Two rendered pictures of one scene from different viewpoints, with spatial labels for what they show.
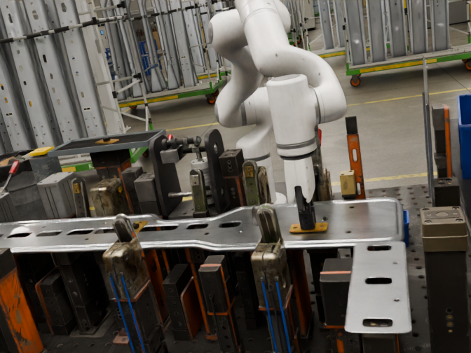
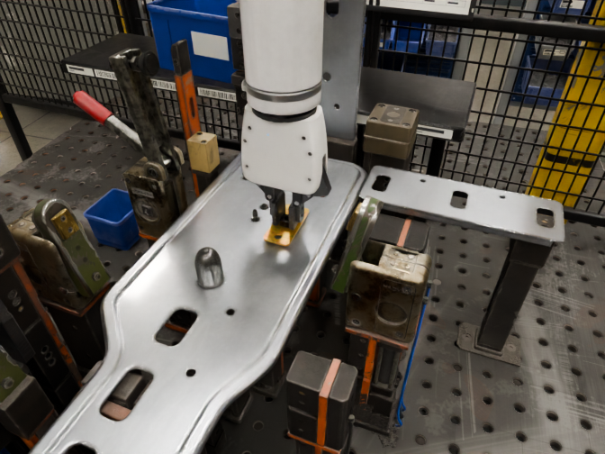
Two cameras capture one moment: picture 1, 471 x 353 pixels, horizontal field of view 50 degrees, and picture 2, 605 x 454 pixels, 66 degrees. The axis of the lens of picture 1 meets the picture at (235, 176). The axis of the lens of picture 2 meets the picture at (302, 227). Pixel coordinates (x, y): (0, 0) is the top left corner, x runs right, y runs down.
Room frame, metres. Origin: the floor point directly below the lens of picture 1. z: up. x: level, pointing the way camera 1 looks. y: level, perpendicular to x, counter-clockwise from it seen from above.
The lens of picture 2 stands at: (0.99, 0.36, 1.42)
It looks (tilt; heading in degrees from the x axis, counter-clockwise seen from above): 40 degrees down; 272
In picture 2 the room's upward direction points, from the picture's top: straight up
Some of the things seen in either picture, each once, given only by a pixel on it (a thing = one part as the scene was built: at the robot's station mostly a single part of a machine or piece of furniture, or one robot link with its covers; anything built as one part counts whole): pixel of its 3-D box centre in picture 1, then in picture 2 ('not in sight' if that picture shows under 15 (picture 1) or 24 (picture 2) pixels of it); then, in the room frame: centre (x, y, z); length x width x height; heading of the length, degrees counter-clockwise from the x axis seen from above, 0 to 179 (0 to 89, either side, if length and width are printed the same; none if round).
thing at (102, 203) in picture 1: (120, 241); not in sight; (1.43, 0.38, 0.89); 0.13 x 0.11 x 0.38; 161
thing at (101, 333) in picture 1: (83, 281); not in sight; (1.30, 0.48, 0.84); 0.13 x 0.11 x 0.29; 161
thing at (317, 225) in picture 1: (308, 225); (286, 222); (1.03, -0.14, 1.01); 0.08 x 0.04 x 0.01; 71
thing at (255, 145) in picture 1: (258, 122); not in sight; (1.72, -0.11, 1.10); 0.19 x 0.12 x 0.24; 94
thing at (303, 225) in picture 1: (305, 217); (303, 206); (1.00, -0.13, 1.04); 0.03 x 0.03 x 0.07; 71
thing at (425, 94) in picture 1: (427, 141); (327, 40); (0.98, -0.40, 1.17); 0.12 x 0.01 x 0.34; 161
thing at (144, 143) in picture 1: (106, 143); not in sight; (1.62, 0.39, 1.16); 0.37 x 0.14 x 0.02; 71
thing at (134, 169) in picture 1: (146, 227); not in sight; (1.46, 0.30, 0.90); 0.05 x 0.05 x 0.40; 71
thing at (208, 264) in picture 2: (258, 216); (209, 268); (1.12, -0.04, 1.02); 0.03 x 0.03 x 0.07
